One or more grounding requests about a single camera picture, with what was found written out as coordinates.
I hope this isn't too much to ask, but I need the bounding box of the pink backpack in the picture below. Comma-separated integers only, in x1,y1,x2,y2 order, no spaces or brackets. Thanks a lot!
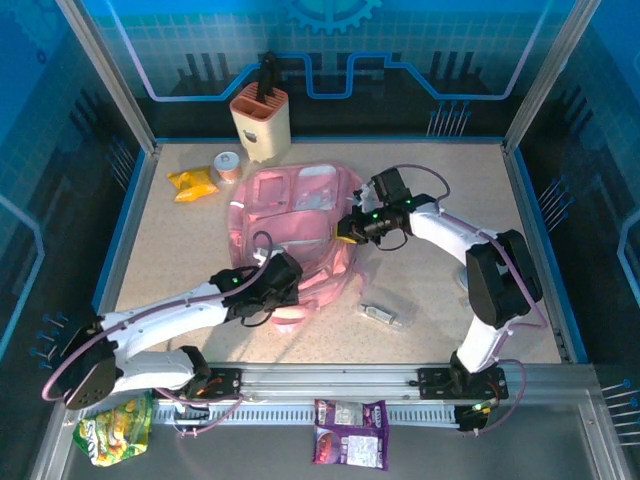
227,160,369,326

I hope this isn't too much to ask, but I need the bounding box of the clear plastic pouch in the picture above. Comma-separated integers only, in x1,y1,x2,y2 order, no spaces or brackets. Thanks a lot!
355,284,419,332

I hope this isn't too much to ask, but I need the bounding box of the green snack bag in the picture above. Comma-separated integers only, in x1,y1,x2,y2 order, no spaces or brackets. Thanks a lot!
72,390,154,468

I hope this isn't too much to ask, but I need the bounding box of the aluminium front beam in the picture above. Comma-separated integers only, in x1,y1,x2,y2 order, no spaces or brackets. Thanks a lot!
59,360,601,404

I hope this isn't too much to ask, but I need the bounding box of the beige knife block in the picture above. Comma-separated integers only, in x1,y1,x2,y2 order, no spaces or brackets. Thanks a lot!
228,82,293,165

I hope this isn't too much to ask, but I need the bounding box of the yellow snack packet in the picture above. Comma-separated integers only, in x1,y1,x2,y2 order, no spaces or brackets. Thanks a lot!
166,165,220,204

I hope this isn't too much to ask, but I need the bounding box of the black electronics box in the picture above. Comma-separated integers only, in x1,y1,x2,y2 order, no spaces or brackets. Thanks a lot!
453,402,496,434
172,392,211,427

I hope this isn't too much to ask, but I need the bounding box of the purple snack packet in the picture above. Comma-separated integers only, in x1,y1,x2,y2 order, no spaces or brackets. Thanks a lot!
312,398,390,471

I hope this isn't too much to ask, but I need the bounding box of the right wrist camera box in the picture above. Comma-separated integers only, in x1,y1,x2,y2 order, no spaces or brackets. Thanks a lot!
353,182,379,214

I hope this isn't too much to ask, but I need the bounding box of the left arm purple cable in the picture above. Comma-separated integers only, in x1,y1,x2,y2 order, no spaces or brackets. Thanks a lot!
40,230,275,440

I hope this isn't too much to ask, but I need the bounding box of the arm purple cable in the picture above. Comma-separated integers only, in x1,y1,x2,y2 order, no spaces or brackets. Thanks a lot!
40,230,275,440
392,163,549,437

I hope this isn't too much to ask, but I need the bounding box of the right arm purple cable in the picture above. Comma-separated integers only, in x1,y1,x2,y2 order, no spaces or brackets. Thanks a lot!
392,163,549,437

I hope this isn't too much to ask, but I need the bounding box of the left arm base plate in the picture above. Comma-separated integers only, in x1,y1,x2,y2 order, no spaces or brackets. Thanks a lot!
151,367,242,401

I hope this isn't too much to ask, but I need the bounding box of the white slotted cable duct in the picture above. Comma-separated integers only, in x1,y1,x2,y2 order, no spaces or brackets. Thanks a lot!
149,402,461,426

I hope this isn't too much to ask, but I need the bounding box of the aluminium table side rail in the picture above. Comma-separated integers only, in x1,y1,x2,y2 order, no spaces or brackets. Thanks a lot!
501,142,577,365
79,142,162,365

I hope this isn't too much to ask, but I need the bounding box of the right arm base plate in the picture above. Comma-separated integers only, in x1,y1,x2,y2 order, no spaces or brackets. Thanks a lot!
417,367,510,401

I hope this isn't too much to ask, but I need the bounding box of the black knife handle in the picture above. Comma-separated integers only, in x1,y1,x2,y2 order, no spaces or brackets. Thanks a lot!
255,50,278,101

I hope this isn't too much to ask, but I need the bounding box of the aluminium frame post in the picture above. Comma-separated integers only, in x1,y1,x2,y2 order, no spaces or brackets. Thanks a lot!
502,0,604,154
53,0,160,154

